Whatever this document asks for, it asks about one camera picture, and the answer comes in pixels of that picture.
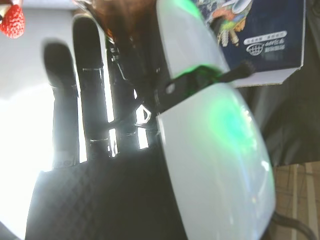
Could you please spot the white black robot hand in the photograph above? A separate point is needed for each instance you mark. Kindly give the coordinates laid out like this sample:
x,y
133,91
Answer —
x,y
212,162

